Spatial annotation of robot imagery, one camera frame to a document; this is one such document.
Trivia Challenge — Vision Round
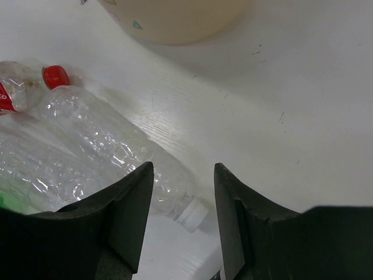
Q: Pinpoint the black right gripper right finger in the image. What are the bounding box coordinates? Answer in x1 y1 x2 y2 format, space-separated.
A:
214 163 372 279

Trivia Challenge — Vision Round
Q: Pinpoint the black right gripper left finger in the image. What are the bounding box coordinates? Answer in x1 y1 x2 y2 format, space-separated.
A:
1 162 154 279

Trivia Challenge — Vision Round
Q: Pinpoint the clear bottle unlabelled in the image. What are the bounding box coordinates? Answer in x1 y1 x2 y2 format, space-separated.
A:
1 123 122 212
34 86 209 233

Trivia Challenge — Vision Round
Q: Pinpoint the small clear bottle red label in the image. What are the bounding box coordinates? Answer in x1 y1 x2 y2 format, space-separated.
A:
1 61 71 115

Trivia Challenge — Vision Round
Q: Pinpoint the beige cartoon bin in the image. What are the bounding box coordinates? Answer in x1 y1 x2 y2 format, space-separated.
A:
98 0 249 45

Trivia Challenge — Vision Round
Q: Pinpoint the small bottle black label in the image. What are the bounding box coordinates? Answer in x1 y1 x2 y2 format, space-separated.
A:
210 267 226 280

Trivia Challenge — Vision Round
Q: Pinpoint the green plastic bottle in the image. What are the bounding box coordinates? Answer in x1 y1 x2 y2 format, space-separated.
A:
1 189 33 215

